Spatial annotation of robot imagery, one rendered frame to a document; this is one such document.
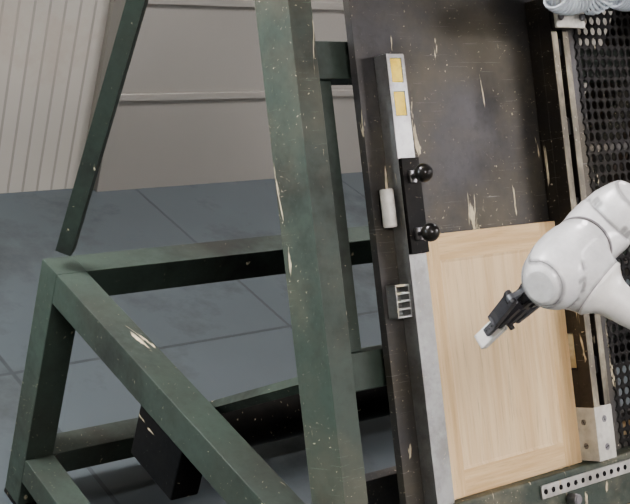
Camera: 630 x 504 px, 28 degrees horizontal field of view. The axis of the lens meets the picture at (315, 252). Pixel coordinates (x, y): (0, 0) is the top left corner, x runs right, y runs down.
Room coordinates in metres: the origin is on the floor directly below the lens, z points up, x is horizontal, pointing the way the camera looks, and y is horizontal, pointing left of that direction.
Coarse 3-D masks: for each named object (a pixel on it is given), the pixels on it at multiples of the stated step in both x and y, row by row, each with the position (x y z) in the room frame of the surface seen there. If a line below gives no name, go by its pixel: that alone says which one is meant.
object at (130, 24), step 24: (144, 0) 2.85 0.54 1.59; (120, 24) 2.86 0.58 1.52; (120, 48) 2.86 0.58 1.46; (120, 72) 2.87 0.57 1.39; (96, 120) 2.89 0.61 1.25; (96, 144) 2.90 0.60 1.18; (96, 168) 2.91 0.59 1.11; (72, 192) 2.92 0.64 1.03; (72, 216) 2.93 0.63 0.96; (72, 240) 2.94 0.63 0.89; (288, 384) 2.35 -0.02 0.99; (216, 408) 2.51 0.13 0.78; (240, 408) 2.47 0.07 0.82
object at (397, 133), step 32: (384, 64) 2.54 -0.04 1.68; (384, 96) 2.52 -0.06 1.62; (384, 128) 2.50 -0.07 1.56; (416, 256) 2.39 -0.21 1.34; (416, 288) 2.36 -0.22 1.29; (416, 320) 2.32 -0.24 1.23; (416, 352) 2.30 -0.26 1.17; (416, 384) 2.28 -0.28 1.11; (416, 416) 2.26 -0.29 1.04; (448, 448) 2.25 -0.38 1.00; (448, 480) 2.21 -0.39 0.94
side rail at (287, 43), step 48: (288, 0) 2.41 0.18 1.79; (288, 48) 2.38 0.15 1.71; (288, 96) 2.35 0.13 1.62; (288, 144) 2.33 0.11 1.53; (288, 192) 2.30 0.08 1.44; (288, 240) 2.27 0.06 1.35; (336, 240) 2.25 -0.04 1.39; (288, 288) 2.25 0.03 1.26; (336, 288) 2.21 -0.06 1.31; (336, 336) 2.16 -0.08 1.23; (336, 384) 2.12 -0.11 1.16; (336, 432) 2.07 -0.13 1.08; (336, 480) 2.05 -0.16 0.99
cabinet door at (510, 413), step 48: (480, 240) 2.55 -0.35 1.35; (528, 240) 2.65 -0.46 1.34; (432, 288) 2.41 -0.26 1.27; (480, 288) 2.51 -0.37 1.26; (528, 336) 2.55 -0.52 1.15; (480, 384) 2.40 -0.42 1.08; (528, 384) 2.49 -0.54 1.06; (480, 432) 2.35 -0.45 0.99; (528, 432) 2.44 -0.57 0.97; (576, 432) 2.54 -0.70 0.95; (480, 480) 2.29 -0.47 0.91
